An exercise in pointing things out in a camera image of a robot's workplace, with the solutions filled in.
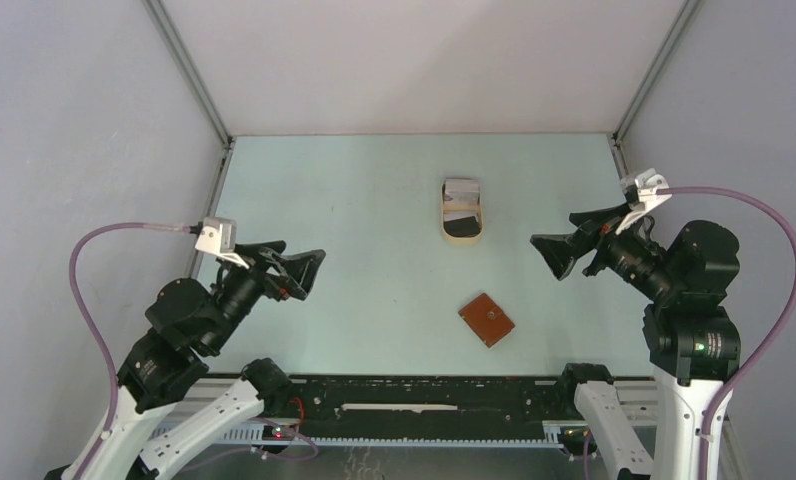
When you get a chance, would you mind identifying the aluminium frame rail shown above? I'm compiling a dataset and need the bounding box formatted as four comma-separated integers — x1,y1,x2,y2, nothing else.
126,377,731,452

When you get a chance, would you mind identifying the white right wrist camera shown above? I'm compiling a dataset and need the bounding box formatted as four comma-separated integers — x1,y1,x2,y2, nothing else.
615,168,672,235

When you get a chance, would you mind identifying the black card in tray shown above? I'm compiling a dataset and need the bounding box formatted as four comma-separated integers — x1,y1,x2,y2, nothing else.
443,216,482,238

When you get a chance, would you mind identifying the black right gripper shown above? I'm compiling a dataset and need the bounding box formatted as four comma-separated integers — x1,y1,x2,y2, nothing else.
530,197,678,297

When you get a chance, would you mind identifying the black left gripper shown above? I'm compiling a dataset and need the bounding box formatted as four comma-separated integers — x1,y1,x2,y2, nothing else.
206,239,327,351

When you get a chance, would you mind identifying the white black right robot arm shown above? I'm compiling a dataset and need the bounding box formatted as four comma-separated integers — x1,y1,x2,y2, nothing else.
530,204,741,479

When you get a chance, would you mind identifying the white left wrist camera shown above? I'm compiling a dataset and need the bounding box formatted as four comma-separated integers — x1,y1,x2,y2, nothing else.
194,217,250,269

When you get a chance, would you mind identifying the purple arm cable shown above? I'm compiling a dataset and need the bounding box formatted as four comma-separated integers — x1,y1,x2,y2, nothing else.
68,221,204,480
656,186,796,480

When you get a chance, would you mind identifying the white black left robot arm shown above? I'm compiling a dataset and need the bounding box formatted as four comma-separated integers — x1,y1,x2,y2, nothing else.
46,241,326,479

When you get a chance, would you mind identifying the brown leather card holder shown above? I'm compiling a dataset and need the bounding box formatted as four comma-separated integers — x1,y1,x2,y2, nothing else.
458,293,515,348

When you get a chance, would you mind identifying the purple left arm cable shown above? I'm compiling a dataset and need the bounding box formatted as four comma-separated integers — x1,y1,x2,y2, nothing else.
68,221,204,480

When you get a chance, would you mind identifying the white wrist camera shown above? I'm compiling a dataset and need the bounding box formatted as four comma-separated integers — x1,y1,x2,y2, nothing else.
194,217,250,269
615,168,672,235

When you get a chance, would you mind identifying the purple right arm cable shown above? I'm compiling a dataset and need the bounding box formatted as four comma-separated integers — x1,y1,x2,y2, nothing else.
656,186,796,480

